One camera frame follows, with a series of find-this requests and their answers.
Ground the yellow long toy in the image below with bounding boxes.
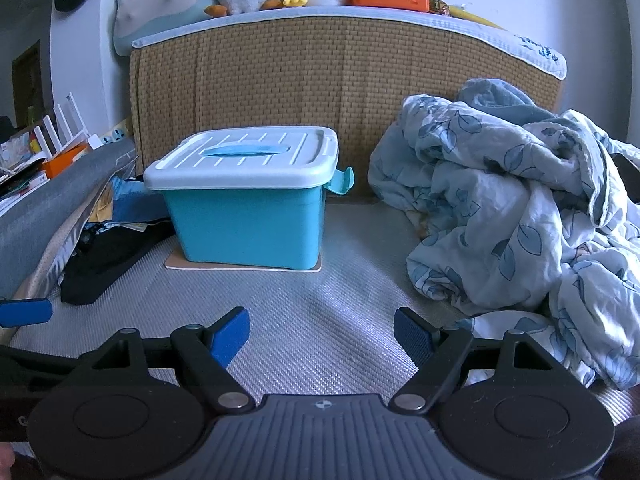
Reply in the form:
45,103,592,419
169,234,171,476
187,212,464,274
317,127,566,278
447,4,506,29

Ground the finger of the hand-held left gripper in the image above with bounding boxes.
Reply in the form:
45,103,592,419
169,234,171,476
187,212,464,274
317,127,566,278
0,298,54,327
0,344,82,379

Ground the black clothing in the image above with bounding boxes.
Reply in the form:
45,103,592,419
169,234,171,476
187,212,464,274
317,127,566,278
60,219,174,307

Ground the woven rattan headboard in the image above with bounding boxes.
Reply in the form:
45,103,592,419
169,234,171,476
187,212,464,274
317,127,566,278
128,4,569,175

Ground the blue printed cloth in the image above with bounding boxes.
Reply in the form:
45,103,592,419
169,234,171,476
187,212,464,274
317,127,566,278
89,174,169,227

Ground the stack of books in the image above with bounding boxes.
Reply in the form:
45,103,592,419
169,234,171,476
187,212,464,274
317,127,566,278
0,127,52,212

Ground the white bin lid blue handle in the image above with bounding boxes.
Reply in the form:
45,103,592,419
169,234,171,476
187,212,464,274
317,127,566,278
143,127,340,197

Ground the grey fabric cushion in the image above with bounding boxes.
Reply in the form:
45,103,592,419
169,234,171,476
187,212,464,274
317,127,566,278
0,137,138,302

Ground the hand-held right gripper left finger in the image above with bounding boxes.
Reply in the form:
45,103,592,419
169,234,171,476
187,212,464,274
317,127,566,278
75,306,254,415

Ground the blue plastic storage bin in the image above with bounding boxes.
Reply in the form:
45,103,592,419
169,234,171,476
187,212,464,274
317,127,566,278
161,165,355,270

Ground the white router with antennas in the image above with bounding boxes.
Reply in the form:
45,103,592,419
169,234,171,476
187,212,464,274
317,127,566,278
42,91,92,157

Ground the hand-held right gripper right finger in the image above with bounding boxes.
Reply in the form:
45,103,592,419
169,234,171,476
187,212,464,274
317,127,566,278
387,306,569,415

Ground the light blue cloud pillow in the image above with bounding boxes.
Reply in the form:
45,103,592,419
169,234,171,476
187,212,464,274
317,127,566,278
113,0,217,57

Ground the white power strip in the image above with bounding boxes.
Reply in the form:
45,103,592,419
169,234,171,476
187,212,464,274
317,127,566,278
87,117,133,151

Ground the floral blue blanket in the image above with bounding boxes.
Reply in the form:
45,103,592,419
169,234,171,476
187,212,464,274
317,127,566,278
367,78,640,392

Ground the thin beige board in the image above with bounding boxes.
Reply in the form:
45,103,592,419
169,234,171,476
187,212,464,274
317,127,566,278
164,249,324,274

